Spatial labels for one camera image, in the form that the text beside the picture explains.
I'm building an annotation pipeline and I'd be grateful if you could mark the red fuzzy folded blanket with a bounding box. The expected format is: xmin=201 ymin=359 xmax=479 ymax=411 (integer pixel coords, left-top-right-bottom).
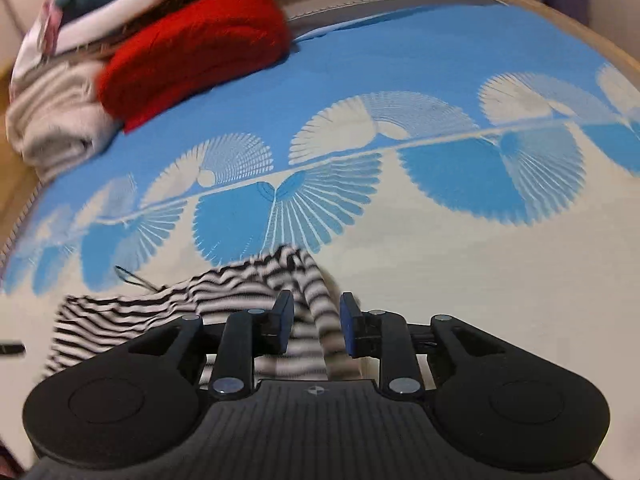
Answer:
xmin=96 ymin=0 xmax=291 ymax=131

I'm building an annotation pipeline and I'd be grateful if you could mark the black white striped garment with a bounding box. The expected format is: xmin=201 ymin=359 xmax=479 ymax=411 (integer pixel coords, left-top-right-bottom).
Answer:
xmin=43 ymin=245 xmax=361 ymax=380

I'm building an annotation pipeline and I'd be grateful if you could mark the white folded cloth stack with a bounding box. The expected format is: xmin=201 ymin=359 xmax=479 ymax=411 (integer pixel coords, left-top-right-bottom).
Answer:
xmin=11 ymin=0 xmax=168 ymax=92

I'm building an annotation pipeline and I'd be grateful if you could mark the blue white patterned bedsheet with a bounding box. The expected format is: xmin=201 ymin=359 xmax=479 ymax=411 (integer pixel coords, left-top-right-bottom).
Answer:
xmin=1 ymin=4 xmax=639 ymax=479

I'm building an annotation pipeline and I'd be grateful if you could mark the cream folded blanket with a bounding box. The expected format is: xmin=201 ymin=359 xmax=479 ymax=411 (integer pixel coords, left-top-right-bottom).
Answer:
xmin=6 ymin=61 xmax=120 ymax=182

